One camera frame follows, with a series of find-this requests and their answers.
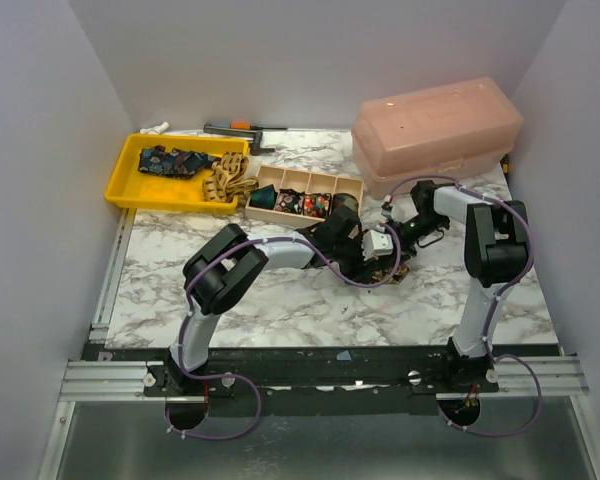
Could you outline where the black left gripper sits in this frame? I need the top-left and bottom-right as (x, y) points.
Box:
(329, 231), (377, 284)

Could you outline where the paisley flamingo patterned tie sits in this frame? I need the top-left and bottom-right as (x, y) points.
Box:
(368, 264), (409, 285)

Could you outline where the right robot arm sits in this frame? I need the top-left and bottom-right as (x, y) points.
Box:
(382, 177), (534, 392)

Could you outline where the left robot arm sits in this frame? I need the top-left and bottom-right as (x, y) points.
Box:
(167, 206), (400, 395)

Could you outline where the green feather rolled tie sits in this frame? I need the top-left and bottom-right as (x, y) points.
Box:
(331, 192), (360, 214)

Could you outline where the red floral rolled tie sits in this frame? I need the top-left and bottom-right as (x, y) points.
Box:
(303, 193), (332, 219)

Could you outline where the black floral rolled tie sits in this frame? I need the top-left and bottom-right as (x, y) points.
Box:
(274, 189), (305, 215)

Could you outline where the wooden compartment organizer box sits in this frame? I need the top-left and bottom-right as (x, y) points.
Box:
(245, 165), (365, 228)

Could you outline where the dark green rolled tie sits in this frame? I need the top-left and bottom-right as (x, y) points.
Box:
(249, 184), (278, 210)

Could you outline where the pink translucent plastic box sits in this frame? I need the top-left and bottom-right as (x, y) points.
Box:
(351, 77), (523, 200)

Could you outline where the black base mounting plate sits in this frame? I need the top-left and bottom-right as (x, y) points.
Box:
(81, 344), (572, 417)

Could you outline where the beige beetle patterned tie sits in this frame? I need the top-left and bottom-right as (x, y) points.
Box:
(202, 152), (259, 203)

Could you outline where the navy floral patterned tie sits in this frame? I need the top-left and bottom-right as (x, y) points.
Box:
(137, 145), (218, 180)

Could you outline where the white plastic piece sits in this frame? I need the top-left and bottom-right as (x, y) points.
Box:
(139, 121), (170, 135)

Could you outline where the yellow plastic tray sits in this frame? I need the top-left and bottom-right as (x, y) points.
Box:
(105, 133), (248, 215)

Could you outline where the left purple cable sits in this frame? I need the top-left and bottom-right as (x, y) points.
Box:
(164, 222), (402, 442)

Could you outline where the purple cable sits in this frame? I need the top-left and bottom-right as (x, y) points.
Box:
(382, 175), (544, 437)
(164, 222), (402, 442)

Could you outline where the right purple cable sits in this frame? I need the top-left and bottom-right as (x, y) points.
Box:
(382, 175), (544, 437)

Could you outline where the orange handled tool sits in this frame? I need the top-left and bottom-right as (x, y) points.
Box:
(203, 122), (288, 137)

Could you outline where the aluminium rail frame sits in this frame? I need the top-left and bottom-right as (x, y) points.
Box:
(40, 215), (596, 479)

